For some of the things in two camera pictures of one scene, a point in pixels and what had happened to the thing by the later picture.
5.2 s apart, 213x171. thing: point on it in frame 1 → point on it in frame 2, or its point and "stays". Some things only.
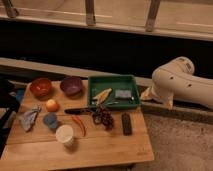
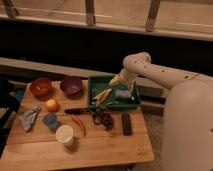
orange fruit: [52, 105] stays
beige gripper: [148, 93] → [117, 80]
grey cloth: [29, 118] stays
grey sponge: [123, 93] stays
